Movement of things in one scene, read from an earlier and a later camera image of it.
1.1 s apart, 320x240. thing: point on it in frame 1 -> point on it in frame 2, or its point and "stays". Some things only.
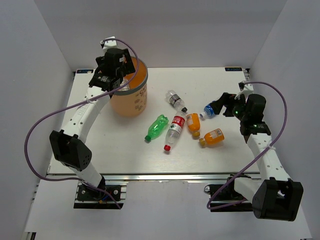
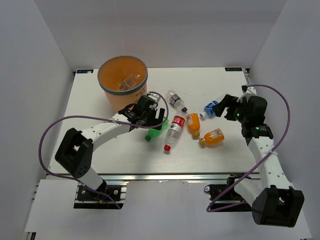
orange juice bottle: [193, 123] stays
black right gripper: [225, 99] stays
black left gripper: [129, 68] -> [155, 121]
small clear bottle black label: [174, 99] stays
